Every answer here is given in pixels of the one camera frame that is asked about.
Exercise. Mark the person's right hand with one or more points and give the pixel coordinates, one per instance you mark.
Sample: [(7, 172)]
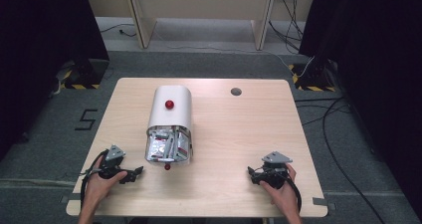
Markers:
[(282, 193)]

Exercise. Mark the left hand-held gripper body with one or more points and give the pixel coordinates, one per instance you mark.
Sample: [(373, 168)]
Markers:
[(112, 160)]

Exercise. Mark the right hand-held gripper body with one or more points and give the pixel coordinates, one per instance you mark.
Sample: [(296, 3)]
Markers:
[(274, 173)]

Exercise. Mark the stand base with hazard tape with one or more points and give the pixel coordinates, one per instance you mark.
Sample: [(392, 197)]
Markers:
[(315, 83), (87, 76)]

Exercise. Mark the person's left hand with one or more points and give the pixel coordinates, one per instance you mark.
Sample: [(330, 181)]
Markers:
[(99, 184)]

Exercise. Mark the pile of silver packets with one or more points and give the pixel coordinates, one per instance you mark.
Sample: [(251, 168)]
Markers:
[(168, 143)]

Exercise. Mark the light wooden desk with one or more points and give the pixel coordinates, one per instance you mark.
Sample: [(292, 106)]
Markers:
[(142, 21)]

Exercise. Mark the black curtain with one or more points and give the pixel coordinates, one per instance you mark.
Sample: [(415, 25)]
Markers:
[(378, 68), (40, 51)]

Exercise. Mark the white storage box red knobs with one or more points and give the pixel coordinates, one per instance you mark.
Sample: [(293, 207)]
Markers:
[(169, 117)]

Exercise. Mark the grey tape strip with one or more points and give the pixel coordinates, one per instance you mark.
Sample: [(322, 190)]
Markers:
[(322, 202), (70, 198)]

